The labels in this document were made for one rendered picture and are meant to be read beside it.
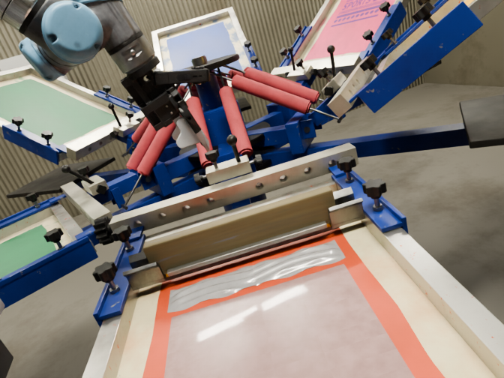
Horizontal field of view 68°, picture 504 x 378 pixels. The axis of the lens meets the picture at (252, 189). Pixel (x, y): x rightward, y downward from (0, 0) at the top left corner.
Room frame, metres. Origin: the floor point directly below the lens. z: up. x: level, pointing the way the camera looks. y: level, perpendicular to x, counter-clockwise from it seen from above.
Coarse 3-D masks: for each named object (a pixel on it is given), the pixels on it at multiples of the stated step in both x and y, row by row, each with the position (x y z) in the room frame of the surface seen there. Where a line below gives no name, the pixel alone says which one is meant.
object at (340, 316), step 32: (256, 256) 0.69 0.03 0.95; (352, 256) 0.59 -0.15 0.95; (288, 288) 0.55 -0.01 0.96; (320, 288) 0.53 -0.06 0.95; (352, 288) 0.50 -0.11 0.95; (288, 320) 0.48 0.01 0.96; (320, 320) 0.46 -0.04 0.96; (352, 320) 0.44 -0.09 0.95; (384, 320) 0.42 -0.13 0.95; (288, 352) 0.41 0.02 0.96; (320, 352) 0.40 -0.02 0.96; (352, 352) 0.38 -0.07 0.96; (384, 352) 0.36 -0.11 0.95; (416, 352) 0.35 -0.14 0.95
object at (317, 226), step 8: (320, 224) 0.67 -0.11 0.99; (288, 232) 0.68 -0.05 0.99; (296, 232) 0.67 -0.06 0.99; (304, 232) 0.67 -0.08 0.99; (264, 240) 0.68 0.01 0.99; (272, 240) 0.67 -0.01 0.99; (280, 240) 0.67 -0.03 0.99; (240, 248) 0.67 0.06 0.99; (248, 248) 0.67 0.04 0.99; (256, 248) 0.67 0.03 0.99; (208, 256) 0.68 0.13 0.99; (216, 256) 0.67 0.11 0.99; (224, 256) 0.67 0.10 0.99; (232, 256) 0.67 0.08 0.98; (184, 264) 0.68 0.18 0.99; (192, 264) 0.67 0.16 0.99; (200, 264) 0.67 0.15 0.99; (168, 272) 0.67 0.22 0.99; (176, 272) 0.67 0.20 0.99
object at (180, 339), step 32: (160, 288) 0.68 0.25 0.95; (256, 288) 0.58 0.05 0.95; (160, 320) 0.58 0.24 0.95; (192, 320) 0.55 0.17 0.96; (224, 320) 0.52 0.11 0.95; (256, 320) 0.50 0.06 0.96; (160, 352) 0.49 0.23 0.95; (192, 352) 0.47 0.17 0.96; (224, 352) 0.45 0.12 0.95; (256, 352) 0.43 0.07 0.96
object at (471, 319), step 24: (288, 192) 0.88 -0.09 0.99; (216, 216) 0.87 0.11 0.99; (384, 240) 0.58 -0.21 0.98; (408, 240) 0.54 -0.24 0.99; (408, 264) 0.49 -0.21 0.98; (432, 264) 0.46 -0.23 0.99; (432, 288) 0.42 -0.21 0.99; (456, 288) 0.40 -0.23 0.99; (456, 312) 0.36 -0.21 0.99; (480, 312) 0.35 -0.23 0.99; (120, 336) 0.54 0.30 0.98; (480, 336) 0.32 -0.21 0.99; (96, 360) 0.48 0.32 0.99; (120, 360) 0.50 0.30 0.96
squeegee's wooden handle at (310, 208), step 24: (312, 192) 0.69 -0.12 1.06; (240, 216) 0.69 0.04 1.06; (264, 216) 0.68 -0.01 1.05; (288, 216) 0.68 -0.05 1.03; (312, 216) 0.68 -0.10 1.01; (168, 240) 0.68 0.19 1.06; (192, 240) 0.68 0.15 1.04; (216, 240) 0.68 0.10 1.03; (240, 240) 0.68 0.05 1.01; (168, 264) 0.68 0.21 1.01
